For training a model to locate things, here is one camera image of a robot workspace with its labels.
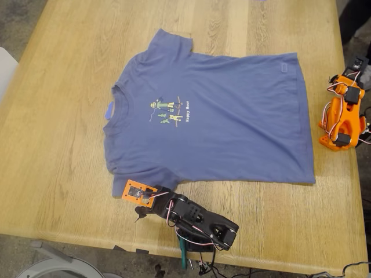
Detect black cables at orange base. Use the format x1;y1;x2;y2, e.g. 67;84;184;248
355;106;371;147

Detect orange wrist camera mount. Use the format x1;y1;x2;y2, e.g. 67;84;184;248
121;179;159;209

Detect white chair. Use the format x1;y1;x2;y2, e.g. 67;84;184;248
0;46;19;103

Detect green table clamp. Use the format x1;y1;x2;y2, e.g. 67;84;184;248
176;233;190;270

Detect blue tape strip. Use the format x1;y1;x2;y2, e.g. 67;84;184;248
104;101;115;121

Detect long black camera cable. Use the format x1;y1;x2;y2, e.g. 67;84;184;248
198;244;253;278

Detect blue printed T-shirt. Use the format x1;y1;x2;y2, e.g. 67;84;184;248
103;28;317;199

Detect grey swivel chair base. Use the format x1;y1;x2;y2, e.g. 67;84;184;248
16;240;122;278

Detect dark trouser leg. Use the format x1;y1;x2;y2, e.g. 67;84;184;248
337;0;371;47

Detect black cable below table corner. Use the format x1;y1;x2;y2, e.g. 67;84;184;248
307;261;371;278

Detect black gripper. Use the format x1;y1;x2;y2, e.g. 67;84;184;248
134;186;175;224

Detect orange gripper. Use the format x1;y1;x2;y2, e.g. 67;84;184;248
329;74;366;101

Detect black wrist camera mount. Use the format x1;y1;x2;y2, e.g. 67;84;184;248
344;54;370;76

